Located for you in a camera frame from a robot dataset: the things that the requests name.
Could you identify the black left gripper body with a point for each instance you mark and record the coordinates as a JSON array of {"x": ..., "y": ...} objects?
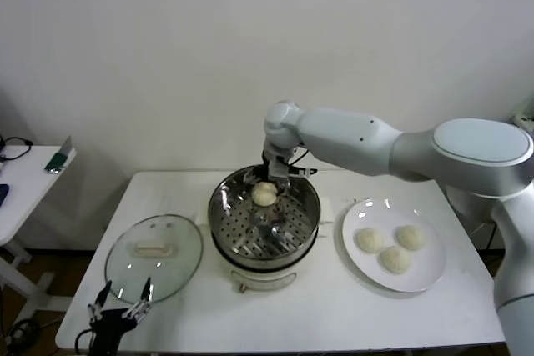
[{"x": 108, "y": 327}]

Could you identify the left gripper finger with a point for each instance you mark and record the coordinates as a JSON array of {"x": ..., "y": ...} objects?
[
  {"x": 97, "y": 310},
  {"x": 142, "y": 306}
]

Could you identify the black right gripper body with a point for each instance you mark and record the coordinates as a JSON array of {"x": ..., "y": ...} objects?
[{"x": 266, "y": 166}]

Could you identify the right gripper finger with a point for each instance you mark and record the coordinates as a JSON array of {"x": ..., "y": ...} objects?
[{"x": 288, "y": 187}]

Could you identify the white steamed baozi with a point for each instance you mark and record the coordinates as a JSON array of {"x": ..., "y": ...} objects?
[
  {"x": 411, "y": 236},
  {"x": 394, "y": 260},
  {"x": 369, "y": 240},
  {"x": 263, "y": 194}
]

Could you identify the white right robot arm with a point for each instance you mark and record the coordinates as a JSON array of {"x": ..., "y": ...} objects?
[{"x": 354, "y": 139}]

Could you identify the stainless steel steamer basket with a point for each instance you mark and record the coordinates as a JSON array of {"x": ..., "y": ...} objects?
[{"x": 306, "y": 243}]

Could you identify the white electric cooker base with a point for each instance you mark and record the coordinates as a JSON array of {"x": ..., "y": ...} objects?
[{"x": 263, "y": 279}]

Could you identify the white round plate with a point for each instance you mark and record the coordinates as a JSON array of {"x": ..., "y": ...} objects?
[{"x": 388, "y": 214}]

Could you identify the dark blue object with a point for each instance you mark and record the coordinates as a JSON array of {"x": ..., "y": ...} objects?
[{"x": 3, "y": 195}]

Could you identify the white side table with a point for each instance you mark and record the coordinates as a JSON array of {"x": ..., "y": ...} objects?
[{"x": 33, "y": 172}]

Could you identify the white shelf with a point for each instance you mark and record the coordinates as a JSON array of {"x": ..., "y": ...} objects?
[{"x": 525, "y": 119}]

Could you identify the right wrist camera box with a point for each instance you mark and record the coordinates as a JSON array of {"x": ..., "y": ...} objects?
[{"x": 278, "y": 168}]

